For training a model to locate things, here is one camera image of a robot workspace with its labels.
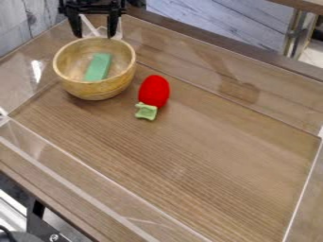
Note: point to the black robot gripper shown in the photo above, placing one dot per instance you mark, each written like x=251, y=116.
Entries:
x=92, y=7

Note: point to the green rectangular block stick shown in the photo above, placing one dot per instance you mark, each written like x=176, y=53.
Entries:
x=97, y=67

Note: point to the wooden brown bowl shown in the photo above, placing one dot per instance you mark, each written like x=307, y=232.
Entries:
x=70, y=62

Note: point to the red plush strawberry toy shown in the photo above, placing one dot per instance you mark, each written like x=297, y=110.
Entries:
x=152, y=97

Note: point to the metal table leg background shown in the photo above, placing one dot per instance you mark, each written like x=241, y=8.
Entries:
x=300, y=29

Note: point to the clear acrylic front barrier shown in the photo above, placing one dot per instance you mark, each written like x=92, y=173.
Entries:
x=94, y=203

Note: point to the black table frame leg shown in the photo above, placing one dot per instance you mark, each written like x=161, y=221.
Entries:
x=38, y=230

